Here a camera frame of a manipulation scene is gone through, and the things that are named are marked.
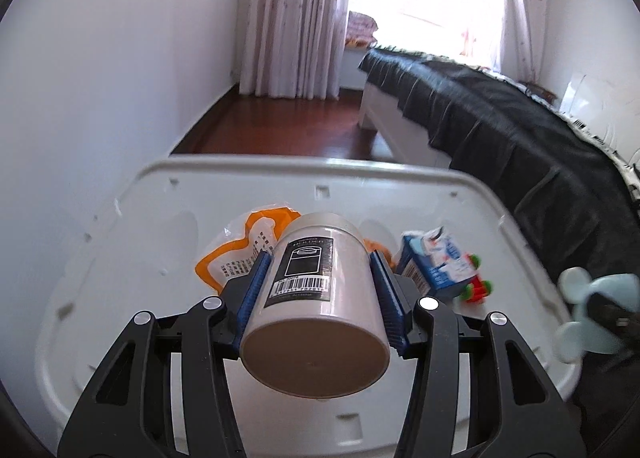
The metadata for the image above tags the orange white snack bag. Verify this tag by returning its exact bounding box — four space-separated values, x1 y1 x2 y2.
195 207 386 295

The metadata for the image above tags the folded pink bedding pile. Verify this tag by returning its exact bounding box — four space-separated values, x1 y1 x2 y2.
345 11 381 49

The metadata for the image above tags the bed with black cover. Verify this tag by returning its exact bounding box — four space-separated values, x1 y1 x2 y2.
357 46 640 269

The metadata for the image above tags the white bed headboard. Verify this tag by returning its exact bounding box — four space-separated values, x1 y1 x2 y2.
560 72 640 161

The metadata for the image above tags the pale pink curtain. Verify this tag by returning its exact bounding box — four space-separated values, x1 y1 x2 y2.
239 0 355 100
502 0 551 89

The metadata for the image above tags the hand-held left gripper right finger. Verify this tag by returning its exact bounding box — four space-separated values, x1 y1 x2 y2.
369 249 586 458

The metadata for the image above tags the blue white milk carton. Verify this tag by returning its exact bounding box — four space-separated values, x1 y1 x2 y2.
395 227 476 301

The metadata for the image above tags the red green toy car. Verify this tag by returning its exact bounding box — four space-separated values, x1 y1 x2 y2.
452 253 495 305

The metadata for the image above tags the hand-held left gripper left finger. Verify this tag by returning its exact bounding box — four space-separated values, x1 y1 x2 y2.
56 251 273 458

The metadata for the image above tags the light blue handheld fan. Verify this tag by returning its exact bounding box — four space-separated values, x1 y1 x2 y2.
555 267 640 364

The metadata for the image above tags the white bed frame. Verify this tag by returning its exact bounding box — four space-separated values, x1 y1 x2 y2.
360 83 451 169

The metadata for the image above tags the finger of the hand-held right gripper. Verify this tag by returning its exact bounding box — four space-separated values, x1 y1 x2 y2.
585 291 640 354

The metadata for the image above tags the beige jar with black label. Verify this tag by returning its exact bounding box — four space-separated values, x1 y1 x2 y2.
239 211 391 400

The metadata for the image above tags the white plastic storage bin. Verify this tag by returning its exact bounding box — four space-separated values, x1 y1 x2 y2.
35 157 583 458

